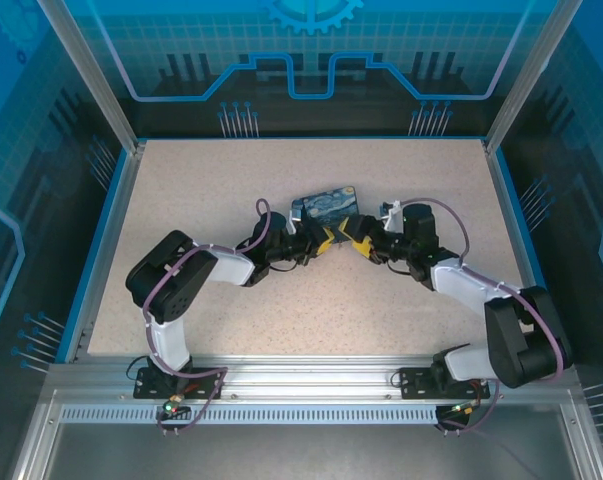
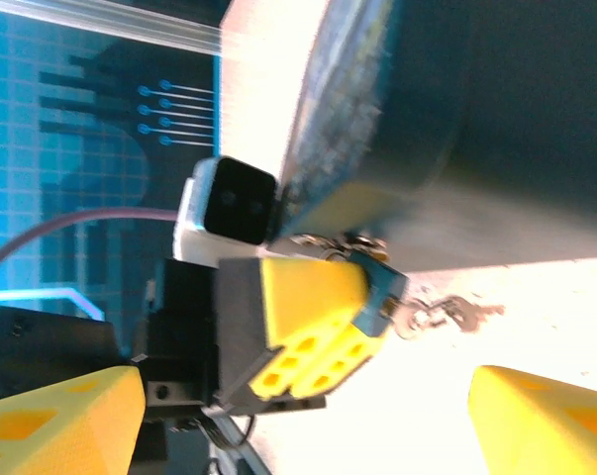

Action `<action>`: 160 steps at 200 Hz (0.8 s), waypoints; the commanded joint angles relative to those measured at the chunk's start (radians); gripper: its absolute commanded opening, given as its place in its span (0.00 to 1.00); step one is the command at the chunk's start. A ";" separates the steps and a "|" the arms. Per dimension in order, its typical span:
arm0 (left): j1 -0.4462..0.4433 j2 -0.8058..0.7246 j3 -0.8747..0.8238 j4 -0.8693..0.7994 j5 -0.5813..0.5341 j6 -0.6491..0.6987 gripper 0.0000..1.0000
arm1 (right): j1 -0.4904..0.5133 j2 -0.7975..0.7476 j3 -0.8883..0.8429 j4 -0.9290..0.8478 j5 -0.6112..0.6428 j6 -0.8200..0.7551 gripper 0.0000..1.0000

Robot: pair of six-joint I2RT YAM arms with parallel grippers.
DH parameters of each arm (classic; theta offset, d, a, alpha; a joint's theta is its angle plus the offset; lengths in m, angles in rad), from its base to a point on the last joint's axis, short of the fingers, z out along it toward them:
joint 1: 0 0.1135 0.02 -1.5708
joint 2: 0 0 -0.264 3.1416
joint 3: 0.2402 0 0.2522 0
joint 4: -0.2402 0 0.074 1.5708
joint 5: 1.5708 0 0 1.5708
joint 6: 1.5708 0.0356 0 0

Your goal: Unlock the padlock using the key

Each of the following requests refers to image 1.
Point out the starry night print tin box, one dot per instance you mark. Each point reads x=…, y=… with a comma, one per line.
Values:
x=331, y=205

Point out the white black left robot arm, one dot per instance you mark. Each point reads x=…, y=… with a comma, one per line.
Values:
x=231, y=267

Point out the small circuit board green light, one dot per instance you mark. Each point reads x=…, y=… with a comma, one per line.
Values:
x=173, y=407
x=461, y=411

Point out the aluminium table side rail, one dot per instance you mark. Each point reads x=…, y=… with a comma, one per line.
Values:
x=110, y=250
x=507, y=200

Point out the aluminium front rail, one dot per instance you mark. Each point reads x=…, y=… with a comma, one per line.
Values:
x=306, y=375

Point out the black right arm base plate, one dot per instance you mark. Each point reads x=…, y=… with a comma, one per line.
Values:
x=413, y=385

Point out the aluminium frame post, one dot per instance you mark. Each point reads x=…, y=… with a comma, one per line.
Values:
x=525, y=85
x=98, y=85

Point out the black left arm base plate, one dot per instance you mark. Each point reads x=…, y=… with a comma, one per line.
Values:
x=148, y=387

